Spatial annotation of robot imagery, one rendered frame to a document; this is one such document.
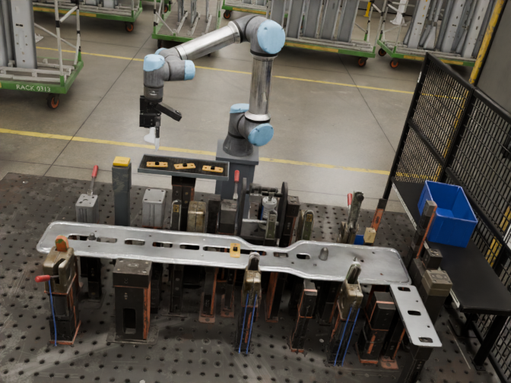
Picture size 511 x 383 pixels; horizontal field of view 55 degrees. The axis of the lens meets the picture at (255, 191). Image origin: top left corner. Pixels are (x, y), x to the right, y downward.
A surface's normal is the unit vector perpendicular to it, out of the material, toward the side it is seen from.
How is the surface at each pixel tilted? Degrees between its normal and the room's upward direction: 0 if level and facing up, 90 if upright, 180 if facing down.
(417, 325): 0
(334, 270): 0
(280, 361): 0
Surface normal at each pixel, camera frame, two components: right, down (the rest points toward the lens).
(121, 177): 0.03, 0.51
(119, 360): 0.12, -0.86
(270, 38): 0.51, 0.37
